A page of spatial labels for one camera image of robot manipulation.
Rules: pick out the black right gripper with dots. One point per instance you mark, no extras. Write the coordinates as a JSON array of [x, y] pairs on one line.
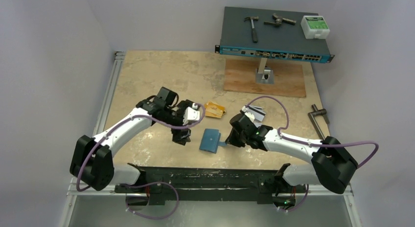
[[235, 134]]

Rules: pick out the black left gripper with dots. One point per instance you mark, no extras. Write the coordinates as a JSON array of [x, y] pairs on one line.
[[181, 112]]

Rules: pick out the blue leather card holder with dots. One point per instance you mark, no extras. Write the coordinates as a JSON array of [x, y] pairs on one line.
[[211, 141]]

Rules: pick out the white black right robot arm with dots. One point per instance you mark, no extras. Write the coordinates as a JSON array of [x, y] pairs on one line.
[[329, 163]]

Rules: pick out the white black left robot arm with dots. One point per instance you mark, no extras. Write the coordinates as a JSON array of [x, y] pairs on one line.
[[92, 162]]

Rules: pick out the orange credit card stack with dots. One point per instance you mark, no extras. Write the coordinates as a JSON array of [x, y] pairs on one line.
[[214, 110]]

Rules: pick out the plywood board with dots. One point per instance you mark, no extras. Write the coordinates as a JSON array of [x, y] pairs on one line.
[[288, 81]]

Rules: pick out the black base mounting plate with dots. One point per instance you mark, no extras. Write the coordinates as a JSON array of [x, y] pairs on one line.
[[207, 184]]

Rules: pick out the small grey hammer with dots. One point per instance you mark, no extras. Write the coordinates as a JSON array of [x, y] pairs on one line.
[[253, 19]]

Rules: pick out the dark metal clamp tool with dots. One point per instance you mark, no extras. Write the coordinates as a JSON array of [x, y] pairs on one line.
[[279, 20]]

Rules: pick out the white green electrical box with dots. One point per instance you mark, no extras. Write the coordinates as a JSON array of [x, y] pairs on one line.
[[314, 27]]

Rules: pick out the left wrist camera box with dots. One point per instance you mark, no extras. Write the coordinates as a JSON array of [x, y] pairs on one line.
[[192, 114]]

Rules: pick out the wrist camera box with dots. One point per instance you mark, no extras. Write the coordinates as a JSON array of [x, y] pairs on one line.
[[192, 114], [247, 113]]

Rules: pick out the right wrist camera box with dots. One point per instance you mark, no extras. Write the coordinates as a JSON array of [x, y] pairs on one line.
[[247, 113]]

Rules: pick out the metal stand post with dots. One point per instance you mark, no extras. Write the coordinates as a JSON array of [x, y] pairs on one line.
[[264, 74]]

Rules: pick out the blue network switch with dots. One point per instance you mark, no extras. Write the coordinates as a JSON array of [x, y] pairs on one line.
[[286, 42]]

